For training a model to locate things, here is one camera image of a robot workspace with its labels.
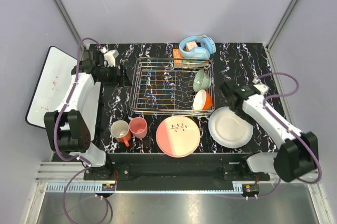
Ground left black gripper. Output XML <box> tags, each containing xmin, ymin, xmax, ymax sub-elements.
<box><xmin>97</xmin><ymin>63</ymin><xmax>132</xmax><ymax>87</ymax></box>

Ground orange bowl white inside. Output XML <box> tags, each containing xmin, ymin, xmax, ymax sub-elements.
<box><xmin>193</xmin><ymin>89</ymin><xmax>213</xmax><ymax>110</ymax></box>

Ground pale green bowl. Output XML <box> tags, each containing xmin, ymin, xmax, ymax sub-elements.
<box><xmin>193</xmin><ymin>69</ymin><xmax>212</xmax><ymax>93</ymax></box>

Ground white scalloped plate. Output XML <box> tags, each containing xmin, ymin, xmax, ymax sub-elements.
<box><xmin>208</xmin><ymin>107</ymin><xmax>253</xmax><ymax>148</ymax></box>

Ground pink and cream plate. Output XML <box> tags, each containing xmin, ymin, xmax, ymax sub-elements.
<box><xmin>156</xmin><ymin>116</ymin><xmax>201</xmax><ymax>158</ymax></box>

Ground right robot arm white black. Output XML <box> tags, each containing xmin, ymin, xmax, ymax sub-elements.
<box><xmin>220</xmin><ymin>80</ymin><xmax>319</xmax><ymax>182</ymax></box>

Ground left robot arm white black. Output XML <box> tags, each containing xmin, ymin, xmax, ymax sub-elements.
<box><xmin>44</xmin><ymin>48</ymin><xmax>131</xmax><ymax>180</ymax></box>

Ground blue headphones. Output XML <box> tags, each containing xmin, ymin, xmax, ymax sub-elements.
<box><xmin>179</xmin><ymin>35</ymin><xmax>216</xmax><ymax>60</ymax></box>

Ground pink cup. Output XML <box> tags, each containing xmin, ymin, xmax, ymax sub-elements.
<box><xmin>129</xmin><ymin>117</ymin><xmax>147</xmax><ymax>139</ymax></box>

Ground orange mug white inside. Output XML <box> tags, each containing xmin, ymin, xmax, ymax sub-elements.
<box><xmin>110</xmin><ymin>120</ymin><xmax>132</xmax><ymax>147</ymax></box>

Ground orange book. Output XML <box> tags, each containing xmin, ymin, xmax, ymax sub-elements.
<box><xmin>173</xmin><ymin>49</ymin><xmax>209</xmax><ymax>68</ymax></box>

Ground pink cube box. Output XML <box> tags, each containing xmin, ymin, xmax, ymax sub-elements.
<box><xmin>185</xmin><ymin>41</ymin><xmax>197</xmax><ymax>52</ymax></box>

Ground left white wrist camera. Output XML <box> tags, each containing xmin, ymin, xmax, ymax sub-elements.
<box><xmin>100</xmin><ymin>47</ymin><xmax>119</xmax><ymax>67</ymax></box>

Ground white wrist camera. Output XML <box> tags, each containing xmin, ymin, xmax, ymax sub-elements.
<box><xmin>100</xmin><ymin>47</ymin><xmax>119</xmax><ymax>67</ymax></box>
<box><xmin>252</xmin><ymin>78</ymin><xmax>269</xmax><ymax>96</ymax></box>

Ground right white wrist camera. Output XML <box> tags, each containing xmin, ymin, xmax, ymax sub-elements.
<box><xmin>252</xmin><ymin>78</ymin><xmax>269</xmax><ymax>96</ymax></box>

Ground metal wire dish rack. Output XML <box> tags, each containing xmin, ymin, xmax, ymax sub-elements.
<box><xmin>130</xmin><ymin>58</ymin><xmax>215</xmax><ymax>117</ymax></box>

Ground white whiteboard black frame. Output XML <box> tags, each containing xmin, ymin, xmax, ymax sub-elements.
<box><xmin>25</xmin><ymin>46</ymin><xmax>102</xmax><ymax>142</ymax></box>

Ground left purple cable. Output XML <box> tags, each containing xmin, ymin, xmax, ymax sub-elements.
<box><xmin>54</xmin><ymin>37</ymin><xmax>114</xmax><ymax>223</ymax></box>

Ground aluminium cable duct rail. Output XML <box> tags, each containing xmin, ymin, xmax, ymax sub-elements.
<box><xmin>34</xmin><ymin>162</ymin><xmax>322</xmax><ymax>195</ymax></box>

